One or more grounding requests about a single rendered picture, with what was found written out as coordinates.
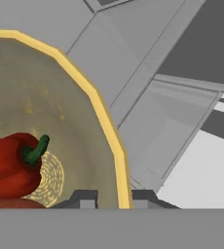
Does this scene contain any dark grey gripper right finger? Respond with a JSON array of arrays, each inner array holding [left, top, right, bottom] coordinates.
[[131, 189, 182, 210]]

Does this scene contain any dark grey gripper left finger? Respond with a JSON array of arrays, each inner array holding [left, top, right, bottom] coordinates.
[[53, 189, 99, 210]]

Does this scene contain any beige bowl with yellow rim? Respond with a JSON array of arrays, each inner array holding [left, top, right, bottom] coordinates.
[[0, 28, 133, 210]]

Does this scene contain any reddish brown sweet potato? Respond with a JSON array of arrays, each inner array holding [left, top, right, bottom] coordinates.
[[0, 196, 49, 210]]

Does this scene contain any grey fridge door bin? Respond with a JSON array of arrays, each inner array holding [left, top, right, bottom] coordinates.
[[116, 73, 224, 196]]

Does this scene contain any red bell pepper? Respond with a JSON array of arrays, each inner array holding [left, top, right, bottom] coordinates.
[[0, 131, 51, 199]]

